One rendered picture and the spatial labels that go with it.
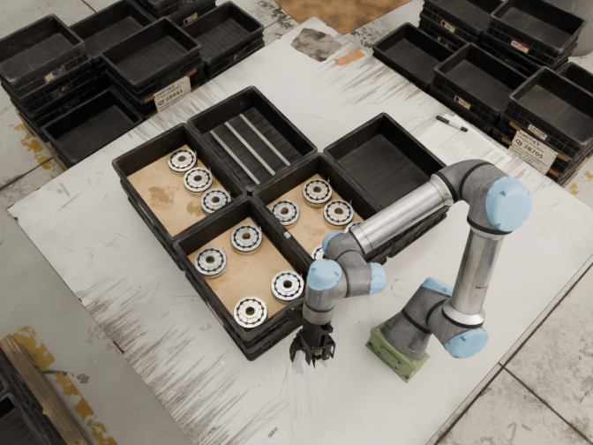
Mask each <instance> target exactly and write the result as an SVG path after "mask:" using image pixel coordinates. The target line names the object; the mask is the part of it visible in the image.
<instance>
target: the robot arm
mask: <svg viewBox="0 0 593 445"><path fill-rule="evenodd" d="M458 201H465V202H466V203H467V204H468V205H469V212H468V215H467V218H466V221H467V223H468V225H469V226H470V229H469V234H468V238H467V242H466V245H465V248H464V251H463V255H462V260H461V264H460V267H459V270H458V274H457V277H456V280H455V284H454V288H451V287H450V286H448V285H447V284H445V283H443V282H441V281H440V280H438V279H436V278H433V277H428V278H426V279H425V280H424V282H423V283H422V284H420V285H419V288H418V289H417V291H416V292H415V293H414V294H413V296H412V297H411V298H410V299H409V301H408V302H407V304H406V305H405V306H404V307H403V308H402V309H401V310H400V312H398V313H397V314H396V315H394V316H393V317H391V318H390V319H388V320H387V321H385V322H384V323H383V325H382V326H381V327H380V330H381V333H382V334H383V336H384V337H385V338H386V339H387V340H388V342H390V343H391V344H392V345H393V346H394V347H395V349H396V350H398V351H399V352H401V353H402V354H404V355H405V356H407V357H409V358H413V359H420V358H421V357H422V356H423V355H424V353H425V350H426V348H427V345H428V343H429V340H430V338H431V335H432V334H434V335H435V337H436V338H437V339H438V340H439V342H440V343H441V344H442V346H443V347H444V349H445V351H447V352H448V353H449V354H450V355H451V356H452V357H453V358H458V359H463V358H469V357H472V356H474V355H476V354H477V353H478V352H480V351H481V350H482V349H483V348H484V347H485V345H486V344H487V342H488V339H489V336H488V334H487V331H486V330H485V329H483V325H484V320H485V311H484V309H483V305H484V300H485V297H486V294H487V291H488V289H489V286H490V282H491V279H492V275H493V272H494V269H495V266H496V263H497V260H498V257H499V252H500V249H501V246H502V244H503V241H504V238H505V236H507V235H510V234H511V233H513V231H514V230H517V229H518V228H520V227H521V226H522V222H523V221H524V222H526V221H527V219H528V218H529V215H530V212H531V209H532V196H531V194H530V192H529V189H528V188H527V187H526V186H524V185H523V184H522V183H521V182H520V181H519V180H518V179H516V178H514V177H511V176H509V175H508V174H507V173H506V172H504V171H503V170H501V169H499V168H498V167H496V166H495V165H494V164H492V163H491V162H488V161H486V160H482V159H469V160H464V161H460V162H456V163H453V164H451V165H448V166H446V167H445V168H443V169H442V170H439V171H437V172H436V173H434V174H432V176H431V180H430V181H429V182H427V183H425V184H424V185H421V186H420V187H418V188H417V189H416V190H414V191H413V192H410V193H409V194H407V195H406V196H404V197H402V198H401V199H399V200H397V201H396V202H395V203H393V204H391V205H390V206H388V207H386V208H384V209H383V210H381V211H379V212H378V213H377V214H376V215H373V216H372V217H370V218H369V219H367V220H365V221H364V222H361V223H360V224H358V225H357V226H356V227H354V228H353V229H351V230H349V231H347V232H346V233H342V232H340V231H332V232H330V233H328V234H327V235H326V236H325V237H324V239H323V241H322V250H323V253H324V254H325V255H326V258H327V260H326V259H320V260H315V261H314V262H313V263H312V264H311V266H310V269H309V273H308V276H307V280H306V282H307V284H306V291H305V297H304V307H303V308H302V307H299V306H294V307H291V308H290V309H288V310H285V314H286V320H289V321H293V322H295V323H297V324H299V325H301V326H303V328H302V329H299V331H298V332H297V333H296V338H293V342H292V344H291V345H290V347H289V358H290V363H291V367H292V370H293V372H294V374H297V372H299V373H300V374H301V375H304V364H303V361H304V354H305V361H306V362H307V364H308V366H309V365H310V364H311V361H312V363H313V367H314V368H316V367H317V366H318V364H319V362H320V363H321V364H322V365H323V366H324V367H325V368H327V362H326V360H328V359H329V358H330V356H331V358H334V351H335V345H336V343H335V342H334V340H333V338H332V337H331V336H330V335H329V334H330V333H333V330H334V328H333V327H332V326H331V324H330V323H331V319H332V318H333V313H334V306H335V301H336V299H339V298H351V297H357V296H363V295H367V296H369V295H370V294H374V293H379V292H382V291H383V290H384V289H385V286H386V281H387V279H386V273H385V270H384V268H383V267H382V266H381V265H380V264H379V263H372V262H370V263H366V261H365V260H364V259H363V257H362V256H363V255H365V254H366V253H368V252H369V251H371V250H373V249H374V248H376V247H377V246H379V245H381V244H383V243H385V242H386V241H387V240H388V239H390V238H392V237H394V236H396V235H397V234H399V233H400V232H402V231H404V230H406V229H407V228H408V227H410V226H412V225H413V224H415V223H417V222H419V221H420V220H422V219H424V218H425V217H426V216H427V215H430V214H431V213H433V212H435V211H436V210H438V209H439V208H441V207H443V206H445V205H448V206H452V205H453V204H455V203H456V202H458ZM332 346H333V347H334V349H333V353H332V352H331V348H332ZM302 348H303V349H302Z"/></svg>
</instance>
